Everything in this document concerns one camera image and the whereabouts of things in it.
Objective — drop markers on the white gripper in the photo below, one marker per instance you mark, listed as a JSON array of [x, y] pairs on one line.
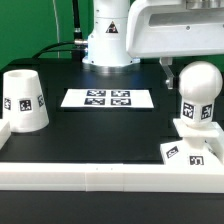
[[175, 28]]

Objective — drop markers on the white lamp bulb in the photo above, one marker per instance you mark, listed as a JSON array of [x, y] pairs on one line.
[[199, 84]]

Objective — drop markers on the white lamp base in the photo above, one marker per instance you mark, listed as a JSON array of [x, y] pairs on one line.
[[202, 146]]

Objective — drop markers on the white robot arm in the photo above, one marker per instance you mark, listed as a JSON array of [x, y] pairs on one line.
[[107, 42]]

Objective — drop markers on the white lamp shade cone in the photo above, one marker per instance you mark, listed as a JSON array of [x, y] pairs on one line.
[[23, 101]]

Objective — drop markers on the white marker sheet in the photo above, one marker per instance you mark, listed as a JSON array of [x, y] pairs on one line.
[[107, 98]]

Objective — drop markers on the white U-shaped fence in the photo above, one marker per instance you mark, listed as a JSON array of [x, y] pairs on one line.
[[111, 177]]

